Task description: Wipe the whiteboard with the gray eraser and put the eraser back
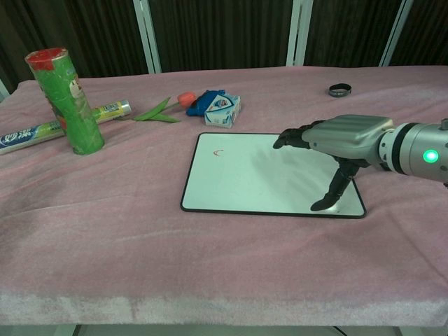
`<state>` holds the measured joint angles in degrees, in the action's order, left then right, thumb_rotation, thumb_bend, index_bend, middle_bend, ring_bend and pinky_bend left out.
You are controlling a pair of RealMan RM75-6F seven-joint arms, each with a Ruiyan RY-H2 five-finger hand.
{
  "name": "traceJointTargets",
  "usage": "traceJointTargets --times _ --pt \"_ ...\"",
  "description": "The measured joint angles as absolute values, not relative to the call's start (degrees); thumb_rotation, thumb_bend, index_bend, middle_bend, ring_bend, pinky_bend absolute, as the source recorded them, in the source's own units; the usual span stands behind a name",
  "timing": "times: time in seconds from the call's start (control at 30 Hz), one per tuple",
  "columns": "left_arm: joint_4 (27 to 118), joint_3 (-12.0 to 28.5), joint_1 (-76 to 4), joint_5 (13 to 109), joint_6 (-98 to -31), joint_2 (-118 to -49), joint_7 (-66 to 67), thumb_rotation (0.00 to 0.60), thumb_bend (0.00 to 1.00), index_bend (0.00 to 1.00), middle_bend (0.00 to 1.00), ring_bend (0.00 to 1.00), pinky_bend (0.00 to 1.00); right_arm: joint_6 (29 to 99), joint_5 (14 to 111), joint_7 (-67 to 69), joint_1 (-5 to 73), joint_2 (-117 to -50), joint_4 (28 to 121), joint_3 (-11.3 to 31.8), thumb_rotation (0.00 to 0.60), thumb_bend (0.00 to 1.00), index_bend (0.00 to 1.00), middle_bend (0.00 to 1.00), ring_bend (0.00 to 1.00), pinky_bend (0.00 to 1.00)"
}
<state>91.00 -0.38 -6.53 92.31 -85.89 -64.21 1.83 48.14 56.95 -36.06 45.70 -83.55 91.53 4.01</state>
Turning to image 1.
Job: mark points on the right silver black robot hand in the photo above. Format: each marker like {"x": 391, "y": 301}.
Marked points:
{"x": 350, "y": 136}

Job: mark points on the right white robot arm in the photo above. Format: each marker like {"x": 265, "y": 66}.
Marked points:
{"x": 413, "y": 147}

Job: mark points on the white blue soap box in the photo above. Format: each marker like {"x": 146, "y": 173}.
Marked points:
{"x": 220, "y": 112}

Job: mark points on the blue plastic package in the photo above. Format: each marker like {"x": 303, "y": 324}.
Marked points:
{"x": 195, "y": 108}

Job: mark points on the artificial orange tulip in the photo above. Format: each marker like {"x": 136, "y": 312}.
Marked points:
{"x": 157, "y": 113}

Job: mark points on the pink table cloth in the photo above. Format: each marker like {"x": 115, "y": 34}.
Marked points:
{"x": 140, "y": 245}

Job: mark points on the green can with red lid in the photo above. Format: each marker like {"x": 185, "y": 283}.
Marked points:
{"x": 73, "y": 105}

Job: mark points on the white partition post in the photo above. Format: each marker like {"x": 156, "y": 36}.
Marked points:
{"x": 148, "y": 38}
{"x": 3, "y": 91}
{"x": 297, "y": 35}
{"x": 395, "y": 35}

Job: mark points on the white rectangular board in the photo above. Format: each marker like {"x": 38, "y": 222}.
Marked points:
{"x": 245, "y": 175}

